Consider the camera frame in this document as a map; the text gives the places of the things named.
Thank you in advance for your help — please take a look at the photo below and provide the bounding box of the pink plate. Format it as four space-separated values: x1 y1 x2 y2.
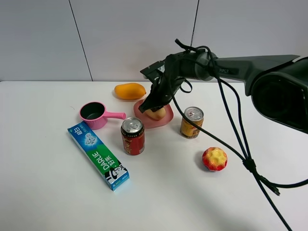
133 100 174 129

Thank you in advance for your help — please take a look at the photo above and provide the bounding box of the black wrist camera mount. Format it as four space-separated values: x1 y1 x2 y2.
140 61 165 83

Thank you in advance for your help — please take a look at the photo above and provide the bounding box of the red yellow apple toy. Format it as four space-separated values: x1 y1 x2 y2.
202 147 228 171

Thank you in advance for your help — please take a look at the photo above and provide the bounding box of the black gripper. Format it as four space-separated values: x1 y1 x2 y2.
139 54 185 113

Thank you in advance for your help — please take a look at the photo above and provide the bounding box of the orange mango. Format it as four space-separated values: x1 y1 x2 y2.
114 83 146 100

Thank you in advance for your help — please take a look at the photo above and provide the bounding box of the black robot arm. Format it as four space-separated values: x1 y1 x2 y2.
139 48 308 133

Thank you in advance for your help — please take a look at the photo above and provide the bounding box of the red soda can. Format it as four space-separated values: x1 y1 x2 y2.
121 117 145 155

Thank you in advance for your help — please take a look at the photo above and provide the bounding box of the gold energy drink can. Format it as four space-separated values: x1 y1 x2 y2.
180 106 204 140

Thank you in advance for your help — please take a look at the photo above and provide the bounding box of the brown potato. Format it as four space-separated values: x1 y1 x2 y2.
145 107 166 120

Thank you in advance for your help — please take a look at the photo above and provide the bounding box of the black cable bundle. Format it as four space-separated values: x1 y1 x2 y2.
166 38 308 231

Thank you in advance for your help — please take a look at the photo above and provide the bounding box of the pink toy saucepan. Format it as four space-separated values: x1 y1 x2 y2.
79 102 127 130

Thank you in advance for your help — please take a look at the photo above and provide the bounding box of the green blue toothpaste box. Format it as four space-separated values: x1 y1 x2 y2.
67 122 129 191

